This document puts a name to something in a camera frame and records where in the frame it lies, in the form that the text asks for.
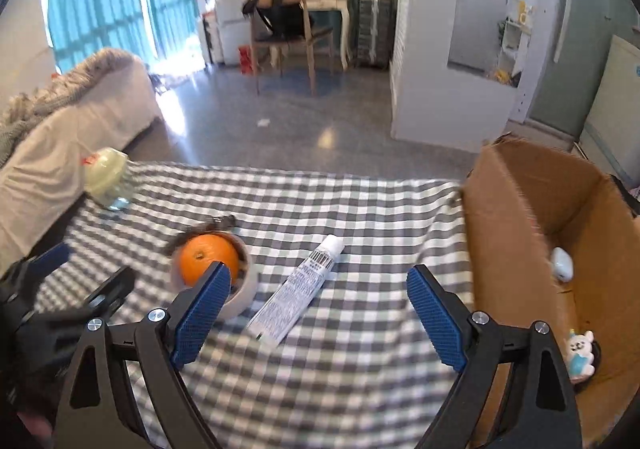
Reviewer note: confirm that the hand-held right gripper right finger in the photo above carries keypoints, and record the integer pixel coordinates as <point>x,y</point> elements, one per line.
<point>435,319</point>

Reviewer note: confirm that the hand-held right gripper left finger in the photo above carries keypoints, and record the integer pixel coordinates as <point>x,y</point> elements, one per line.
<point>200,314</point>

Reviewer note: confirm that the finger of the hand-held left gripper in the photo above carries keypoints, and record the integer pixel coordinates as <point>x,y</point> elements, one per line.
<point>112,289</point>
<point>50,256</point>

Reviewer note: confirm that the brown cardboard box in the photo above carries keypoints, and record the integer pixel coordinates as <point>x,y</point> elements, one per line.
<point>505,254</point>

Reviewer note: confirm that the light blue earbuds case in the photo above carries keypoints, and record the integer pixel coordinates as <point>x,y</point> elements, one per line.
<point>562,265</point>

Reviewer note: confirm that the white and blue toy figure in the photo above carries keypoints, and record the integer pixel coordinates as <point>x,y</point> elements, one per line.
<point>580,344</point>

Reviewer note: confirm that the grey tape roll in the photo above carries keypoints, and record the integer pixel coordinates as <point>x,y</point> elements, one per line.
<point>246,294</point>

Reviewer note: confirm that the orange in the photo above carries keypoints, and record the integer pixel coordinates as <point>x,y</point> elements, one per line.
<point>205,259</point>

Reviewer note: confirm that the white squeeze tube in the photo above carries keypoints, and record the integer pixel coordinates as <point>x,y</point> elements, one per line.
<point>295,294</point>

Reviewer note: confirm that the clear plastic bottle red label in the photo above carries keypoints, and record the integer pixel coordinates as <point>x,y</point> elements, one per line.
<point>122,191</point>

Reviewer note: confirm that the pale green cup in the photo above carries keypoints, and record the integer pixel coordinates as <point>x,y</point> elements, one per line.
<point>105,169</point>

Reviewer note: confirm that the white covered sofa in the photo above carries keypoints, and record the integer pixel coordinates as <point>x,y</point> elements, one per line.
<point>75,144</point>

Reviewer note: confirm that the grey checked tablecloth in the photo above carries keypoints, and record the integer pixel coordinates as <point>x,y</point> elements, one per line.
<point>325,209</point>

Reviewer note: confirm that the grey knitted blanket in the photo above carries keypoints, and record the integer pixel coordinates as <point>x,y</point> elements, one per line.
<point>60,89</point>

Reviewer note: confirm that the white paper scrap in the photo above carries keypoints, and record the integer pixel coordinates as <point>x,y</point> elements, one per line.
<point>262,123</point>

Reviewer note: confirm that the teal window curtain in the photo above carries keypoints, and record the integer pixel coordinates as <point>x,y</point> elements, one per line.
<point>100,4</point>

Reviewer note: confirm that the red carton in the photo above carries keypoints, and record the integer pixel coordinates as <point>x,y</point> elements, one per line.
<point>245,60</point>

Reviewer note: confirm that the white tall cabinet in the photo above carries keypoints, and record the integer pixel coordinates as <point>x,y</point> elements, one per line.
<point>615,109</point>

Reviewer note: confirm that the white low cabinet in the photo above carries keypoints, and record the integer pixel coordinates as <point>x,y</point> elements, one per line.
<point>227,34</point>

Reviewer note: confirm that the wooden chair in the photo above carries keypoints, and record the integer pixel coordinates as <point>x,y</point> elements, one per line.
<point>290,46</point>

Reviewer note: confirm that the silver suitcase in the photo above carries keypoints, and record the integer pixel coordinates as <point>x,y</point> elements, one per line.
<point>374,29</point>

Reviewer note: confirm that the black bag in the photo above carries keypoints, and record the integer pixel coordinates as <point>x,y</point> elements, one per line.
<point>285,16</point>

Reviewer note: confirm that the white dressing desk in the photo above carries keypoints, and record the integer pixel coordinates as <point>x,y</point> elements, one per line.
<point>327,4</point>

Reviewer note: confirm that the white wall shelf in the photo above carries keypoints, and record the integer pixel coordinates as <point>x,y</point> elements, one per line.
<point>515,44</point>

